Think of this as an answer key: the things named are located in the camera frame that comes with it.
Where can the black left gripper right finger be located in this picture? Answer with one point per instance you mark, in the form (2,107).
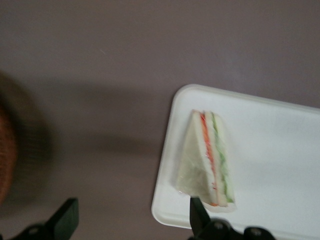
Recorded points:
(197,215)

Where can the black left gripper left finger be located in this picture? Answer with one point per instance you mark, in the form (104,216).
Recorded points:
(65,217)

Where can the triangular sandwich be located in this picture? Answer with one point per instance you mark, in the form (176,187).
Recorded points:
(195,160)

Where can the round brown wicker basket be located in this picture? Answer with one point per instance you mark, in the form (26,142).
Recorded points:
(6,150)

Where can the cream rectangular tray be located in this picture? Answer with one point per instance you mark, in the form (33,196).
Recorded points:
(265,150)

